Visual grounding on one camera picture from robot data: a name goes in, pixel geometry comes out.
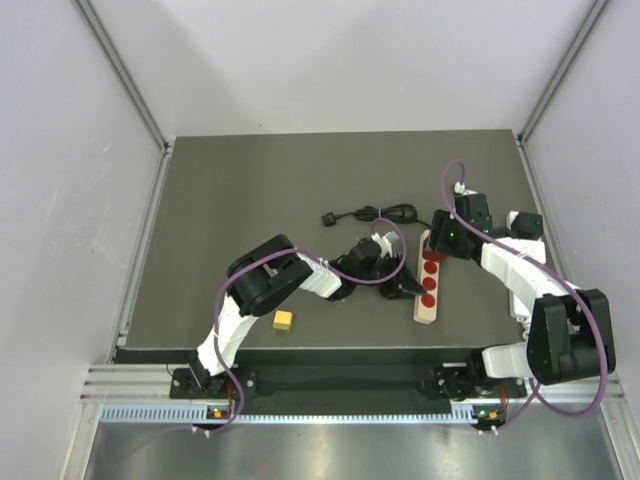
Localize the yellow USB charger plug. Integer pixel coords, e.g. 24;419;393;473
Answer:
272;310;293;332

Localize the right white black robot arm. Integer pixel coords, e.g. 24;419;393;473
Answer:
425;193;616;396

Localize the grey slotted cable duct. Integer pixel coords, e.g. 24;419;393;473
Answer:
99;402;509;426

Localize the red koi fish adapter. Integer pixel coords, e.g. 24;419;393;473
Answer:
423;251;447;263

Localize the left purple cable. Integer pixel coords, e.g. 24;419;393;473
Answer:
212;217;404;436

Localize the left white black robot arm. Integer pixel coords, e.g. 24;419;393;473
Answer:
188;232;426;397

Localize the black adapter on white strip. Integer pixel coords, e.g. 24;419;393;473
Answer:
511;212;544;241

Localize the white red power strip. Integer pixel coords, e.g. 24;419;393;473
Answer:
413;229;444;324

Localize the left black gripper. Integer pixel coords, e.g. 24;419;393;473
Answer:
354;253;424;300

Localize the black power cord with plug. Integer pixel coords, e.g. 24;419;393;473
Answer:
319;202;434;230

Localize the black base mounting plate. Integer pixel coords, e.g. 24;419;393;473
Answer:
168;363;526;401

